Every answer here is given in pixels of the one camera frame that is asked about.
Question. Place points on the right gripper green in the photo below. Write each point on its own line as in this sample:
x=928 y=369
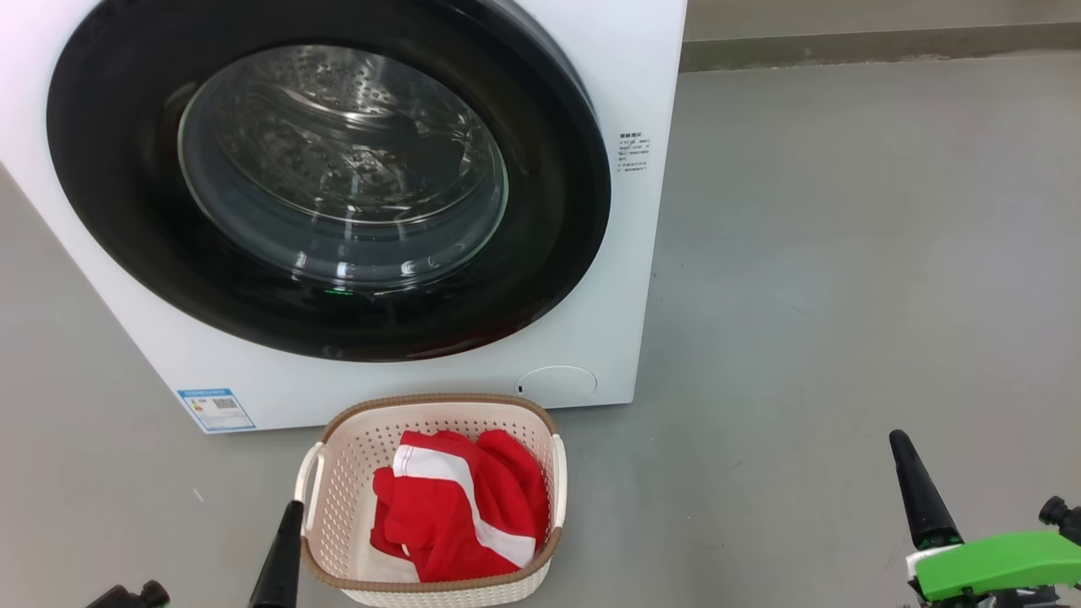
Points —
x=996 y=566

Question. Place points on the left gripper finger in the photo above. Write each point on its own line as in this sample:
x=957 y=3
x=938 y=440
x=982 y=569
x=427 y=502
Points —
x=283 y=566

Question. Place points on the red white garment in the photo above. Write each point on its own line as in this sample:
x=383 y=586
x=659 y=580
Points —
x=439 y=532

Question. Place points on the black glass washing machine door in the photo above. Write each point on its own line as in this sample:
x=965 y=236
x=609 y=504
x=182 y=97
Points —
x=110 y=169

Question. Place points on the cream perforated laundry basket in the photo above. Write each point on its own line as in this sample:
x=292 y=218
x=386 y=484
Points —
x=346 y=473

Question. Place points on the white washing machine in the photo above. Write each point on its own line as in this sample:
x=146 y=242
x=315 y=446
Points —
x=591 y=338

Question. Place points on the blue energy label sticker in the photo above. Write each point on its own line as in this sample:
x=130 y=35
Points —
x=215 y=409

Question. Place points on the round white filter cover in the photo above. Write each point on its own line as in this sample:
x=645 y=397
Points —
x=557 y=386

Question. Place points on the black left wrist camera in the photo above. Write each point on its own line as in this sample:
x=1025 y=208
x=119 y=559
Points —
x=152 y=594

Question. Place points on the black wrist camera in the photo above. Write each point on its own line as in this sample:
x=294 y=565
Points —
x=152 y=594
x=1066 y=519

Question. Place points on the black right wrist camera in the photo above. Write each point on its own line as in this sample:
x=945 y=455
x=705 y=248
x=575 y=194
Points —
x=1066 y=519

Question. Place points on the grey wall baseboard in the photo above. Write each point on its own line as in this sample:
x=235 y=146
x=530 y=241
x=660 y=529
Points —
x=844 y=49

